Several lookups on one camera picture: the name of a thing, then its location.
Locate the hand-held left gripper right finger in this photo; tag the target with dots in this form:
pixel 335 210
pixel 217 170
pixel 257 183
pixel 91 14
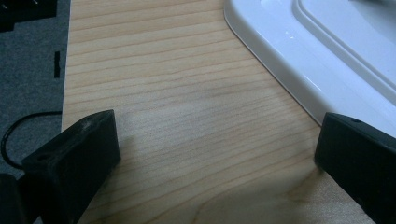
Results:
pixel 358 161

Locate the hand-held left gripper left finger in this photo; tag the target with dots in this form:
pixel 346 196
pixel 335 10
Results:
pixel 74 168

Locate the black tape strip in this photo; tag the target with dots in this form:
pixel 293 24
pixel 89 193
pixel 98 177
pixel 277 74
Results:
pixel 57 63

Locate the black stand base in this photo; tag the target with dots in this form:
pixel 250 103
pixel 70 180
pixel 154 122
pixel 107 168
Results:
pixel 25 12

